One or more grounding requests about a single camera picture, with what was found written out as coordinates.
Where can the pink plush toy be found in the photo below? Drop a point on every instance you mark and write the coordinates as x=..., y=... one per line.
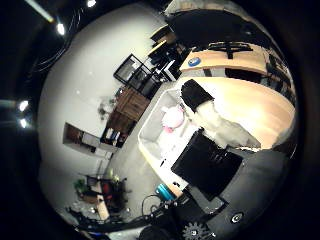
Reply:
x=173, y=118

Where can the white plastic container bin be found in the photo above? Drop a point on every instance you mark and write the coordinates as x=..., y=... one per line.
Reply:
x=156, y=140

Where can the brown wooden cabinet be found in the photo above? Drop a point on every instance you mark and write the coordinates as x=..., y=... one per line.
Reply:
x=130, y=106

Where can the green potted plant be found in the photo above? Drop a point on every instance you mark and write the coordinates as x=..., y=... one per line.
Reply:
x=80, y=185

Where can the round blue sticker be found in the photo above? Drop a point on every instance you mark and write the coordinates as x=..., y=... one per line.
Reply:
x=194, y=61

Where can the small black picture frame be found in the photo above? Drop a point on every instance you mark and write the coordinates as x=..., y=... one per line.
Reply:
x=144, y=78

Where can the dark leafy plant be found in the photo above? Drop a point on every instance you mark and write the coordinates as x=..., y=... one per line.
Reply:
x=105, y=108

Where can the large black picture frame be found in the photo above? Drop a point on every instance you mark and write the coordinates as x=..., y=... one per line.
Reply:
x=127, y=69

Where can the long wooden desk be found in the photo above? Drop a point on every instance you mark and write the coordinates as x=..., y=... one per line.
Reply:
x=226, y=60

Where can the black desk mount stand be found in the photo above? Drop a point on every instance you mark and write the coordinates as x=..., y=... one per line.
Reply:
x=230, y=48

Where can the cluttered wooden work stand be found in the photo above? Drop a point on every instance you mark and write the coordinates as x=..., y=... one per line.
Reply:
x=104, y=193

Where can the white wall shelf unit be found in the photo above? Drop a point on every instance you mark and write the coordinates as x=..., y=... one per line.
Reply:
x=87, y=140

